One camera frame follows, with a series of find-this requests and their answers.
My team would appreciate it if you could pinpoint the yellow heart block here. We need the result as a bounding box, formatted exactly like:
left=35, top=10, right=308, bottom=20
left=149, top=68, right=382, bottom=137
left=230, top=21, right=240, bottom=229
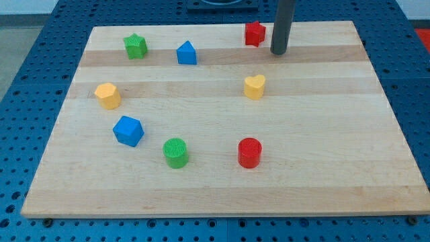
left=244, top=75, right=265, bottom=100

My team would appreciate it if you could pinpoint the wooden board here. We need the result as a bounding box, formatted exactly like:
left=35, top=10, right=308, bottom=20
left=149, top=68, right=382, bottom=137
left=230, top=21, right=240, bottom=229
left=21, top=21, right=429, bottom=218

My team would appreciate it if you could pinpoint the red cylinder block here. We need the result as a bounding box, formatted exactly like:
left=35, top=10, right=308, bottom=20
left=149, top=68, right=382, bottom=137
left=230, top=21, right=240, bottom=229
left=238, top=137, right=262, bottom=169

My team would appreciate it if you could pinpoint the green star block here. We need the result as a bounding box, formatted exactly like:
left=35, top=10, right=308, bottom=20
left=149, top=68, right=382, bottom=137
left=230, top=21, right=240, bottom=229
left=123, top=33, right=148, bottom=59

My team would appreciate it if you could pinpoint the red star block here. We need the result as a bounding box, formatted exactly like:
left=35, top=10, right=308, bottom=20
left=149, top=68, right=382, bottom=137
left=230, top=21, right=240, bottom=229
left=245, top=21, right=266, bottom=47

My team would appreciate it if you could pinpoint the green cylinder block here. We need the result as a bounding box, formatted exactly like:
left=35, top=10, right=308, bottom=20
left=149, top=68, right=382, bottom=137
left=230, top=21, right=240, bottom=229
left=163, top=138, right=189, bottom=169

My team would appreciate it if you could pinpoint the blue triangle block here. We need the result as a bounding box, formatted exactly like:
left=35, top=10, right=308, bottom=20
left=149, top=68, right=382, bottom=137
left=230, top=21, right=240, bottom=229
left=176, top=40, right=198, bottom=65

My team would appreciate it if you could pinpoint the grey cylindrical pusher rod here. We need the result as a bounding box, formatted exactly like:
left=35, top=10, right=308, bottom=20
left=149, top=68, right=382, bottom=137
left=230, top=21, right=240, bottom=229
left=270, top=0, right=296, bottom=55

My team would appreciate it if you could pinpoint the blue cube block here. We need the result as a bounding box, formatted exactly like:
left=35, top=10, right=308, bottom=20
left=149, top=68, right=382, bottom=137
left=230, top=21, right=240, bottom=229
left=113, top=116, right=144, bottom=147

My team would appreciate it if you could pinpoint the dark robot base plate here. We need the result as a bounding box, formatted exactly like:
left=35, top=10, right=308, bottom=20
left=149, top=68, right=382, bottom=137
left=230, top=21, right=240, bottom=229
left=186, top=0, right=260, bottom=12

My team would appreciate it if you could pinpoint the yellow hexagon block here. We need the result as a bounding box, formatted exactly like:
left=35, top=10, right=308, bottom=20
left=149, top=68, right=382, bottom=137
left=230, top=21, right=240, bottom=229
left=94, top=83, right=122, bottom=110

